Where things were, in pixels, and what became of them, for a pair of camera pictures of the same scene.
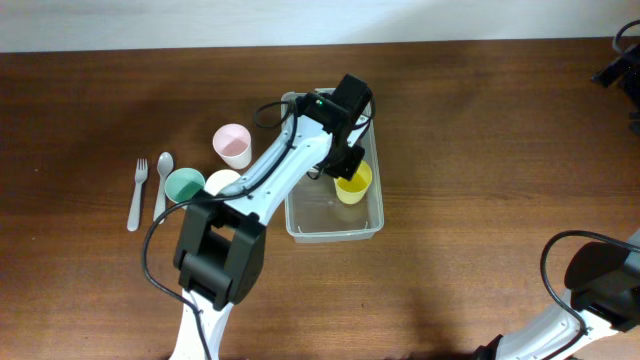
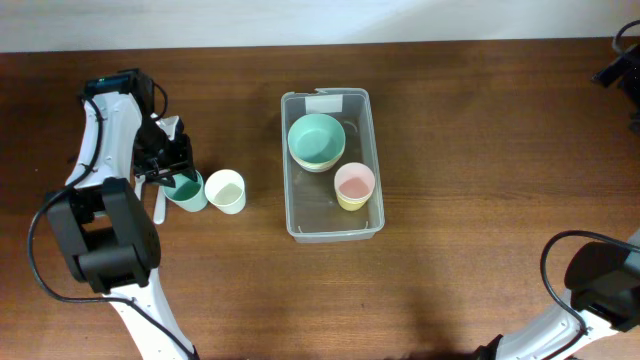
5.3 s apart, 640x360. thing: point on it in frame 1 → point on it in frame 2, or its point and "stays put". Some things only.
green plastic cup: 183,183 stays put
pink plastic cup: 232,143 → 354,181
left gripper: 349,163 → 181,153
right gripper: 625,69 stays put
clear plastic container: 314,213 stays put
